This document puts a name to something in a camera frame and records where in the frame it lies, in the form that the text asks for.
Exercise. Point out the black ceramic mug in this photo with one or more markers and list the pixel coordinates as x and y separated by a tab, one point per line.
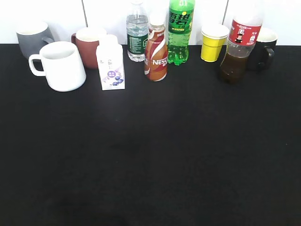
263	53

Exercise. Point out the white ceramic mug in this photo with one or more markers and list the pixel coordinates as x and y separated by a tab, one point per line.
61	64

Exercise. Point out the grey ceramic mug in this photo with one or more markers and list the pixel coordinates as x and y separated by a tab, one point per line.
32	35

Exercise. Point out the red ceramic mug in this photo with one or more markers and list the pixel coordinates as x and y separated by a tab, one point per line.
87	41

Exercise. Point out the white blueberry yogurt bottle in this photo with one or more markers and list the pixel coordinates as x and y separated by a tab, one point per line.
109	55

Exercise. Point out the clear water bottle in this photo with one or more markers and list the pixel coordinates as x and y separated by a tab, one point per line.
137	31

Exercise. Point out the yellow paper cup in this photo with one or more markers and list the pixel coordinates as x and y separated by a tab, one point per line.
214	37

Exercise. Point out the brown Nescafe coffee bottle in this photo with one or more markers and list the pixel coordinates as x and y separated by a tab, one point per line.
156	53

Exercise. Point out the green Sprite bottle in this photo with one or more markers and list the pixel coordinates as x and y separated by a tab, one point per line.
179	30

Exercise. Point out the cola bottle red label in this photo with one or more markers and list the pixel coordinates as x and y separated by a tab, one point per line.
244	31

